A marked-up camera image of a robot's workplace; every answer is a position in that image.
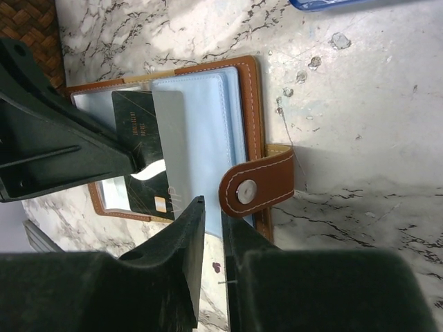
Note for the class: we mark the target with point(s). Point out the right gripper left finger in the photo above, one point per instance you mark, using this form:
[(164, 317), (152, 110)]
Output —
[(153, 287)]

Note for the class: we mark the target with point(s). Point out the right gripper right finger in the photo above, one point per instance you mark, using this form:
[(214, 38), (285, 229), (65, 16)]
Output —
[(270, 289)]

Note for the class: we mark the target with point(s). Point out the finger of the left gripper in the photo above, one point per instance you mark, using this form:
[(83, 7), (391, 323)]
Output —
[(47, 144)]

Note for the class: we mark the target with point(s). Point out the black credit card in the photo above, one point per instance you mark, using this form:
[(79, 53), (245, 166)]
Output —
[(136, 127)]

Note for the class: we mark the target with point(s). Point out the brown woven basket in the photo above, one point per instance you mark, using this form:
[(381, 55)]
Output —
[(35, 23)]

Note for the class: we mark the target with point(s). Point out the silver VIP card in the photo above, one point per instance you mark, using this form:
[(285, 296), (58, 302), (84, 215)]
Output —
[(171, 121)]

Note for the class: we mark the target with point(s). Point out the brown leather card holder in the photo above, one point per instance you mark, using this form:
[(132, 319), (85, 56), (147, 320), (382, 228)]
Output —
[(229, 162)]

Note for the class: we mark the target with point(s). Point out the blue handled screwdriver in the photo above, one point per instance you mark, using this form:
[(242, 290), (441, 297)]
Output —
[(350, 6)]

